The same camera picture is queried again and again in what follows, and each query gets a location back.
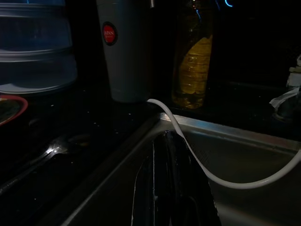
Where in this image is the metal spoon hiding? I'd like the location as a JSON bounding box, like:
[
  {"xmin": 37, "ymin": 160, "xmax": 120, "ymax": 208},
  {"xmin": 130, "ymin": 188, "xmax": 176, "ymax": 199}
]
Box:
[{"xmin": 0, "ymin": 133, "xmax": 92, "ymax": 196}]

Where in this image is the yellow cooking oil bottle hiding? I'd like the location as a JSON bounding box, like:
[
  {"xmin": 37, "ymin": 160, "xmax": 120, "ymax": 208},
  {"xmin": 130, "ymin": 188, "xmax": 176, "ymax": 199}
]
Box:
[{"xmin": 171, "ymin": 0, "xmax": 214, "ymax": 110}]

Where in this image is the grey dispenser with red sticker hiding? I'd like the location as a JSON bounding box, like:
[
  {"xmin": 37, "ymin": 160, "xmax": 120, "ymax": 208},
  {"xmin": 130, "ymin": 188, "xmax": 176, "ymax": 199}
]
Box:
[{"xmin": 95, "ymin": 0, "xmax": 155, "ymax": 104}]

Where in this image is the metal sink faucet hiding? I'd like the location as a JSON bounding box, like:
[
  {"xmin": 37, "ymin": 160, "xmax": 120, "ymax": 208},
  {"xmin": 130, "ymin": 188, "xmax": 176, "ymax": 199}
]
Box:
[{"xmin": 269, "ymin": 54, "xmax": 301, "ymax": 123}]

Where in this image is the pink rimmed lemon pattern plate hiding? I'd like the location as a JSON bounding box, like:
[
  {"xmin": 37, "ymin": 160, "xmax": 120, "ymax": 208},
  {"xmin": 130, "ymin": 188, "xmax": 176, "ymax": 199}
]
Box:
[{"xmin": 0, "ymin": 94, "xmax": 29, "ymax": 127}]

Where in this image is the stainless steel sink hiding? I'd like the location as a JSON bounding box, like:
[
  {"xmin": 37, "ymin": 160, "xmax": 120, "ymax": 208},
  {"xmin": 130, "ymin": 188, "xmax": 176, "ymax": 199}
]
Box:
[{"xmin": 35, "ymin": 112, "xmax": 301, "ymax": 226}]

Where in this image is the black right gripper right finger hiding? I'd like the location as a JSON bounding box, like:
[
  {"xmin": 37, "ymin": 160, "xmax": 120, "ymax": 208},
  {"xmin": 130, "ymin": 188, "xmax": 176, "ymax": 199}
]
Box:
[{"xmin": 166, "ymin": 130, "xmax": 222, "ymax": 226}]

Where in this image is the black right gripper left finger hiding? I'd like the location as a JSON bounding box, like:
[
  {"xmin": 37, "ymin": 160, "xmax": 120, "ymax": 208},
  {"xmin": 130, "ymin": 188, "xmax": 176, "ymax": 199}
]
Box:
[{"xmin": 131, "ymin": 136, "xmax": 170, "ymax": 226}]

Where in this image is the white flexible hose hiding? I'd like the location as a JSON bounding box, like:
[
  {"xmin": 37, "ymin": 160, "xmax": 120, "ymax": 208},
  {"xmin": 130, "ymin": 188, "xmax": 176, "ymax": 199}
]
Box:
[{"xmin": 147, "ymin": 98, "xmax": 301, "ymax": 190}]

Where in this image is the white stacked food cover tower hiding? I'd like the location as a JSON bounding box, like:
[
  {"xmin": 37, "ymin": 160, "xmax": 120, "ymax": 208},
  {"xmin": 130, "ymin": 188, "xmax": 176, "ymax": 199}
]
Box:
[{"xmin": 0, "ymin": 0, "xmax": 78, "ymax": 95}]

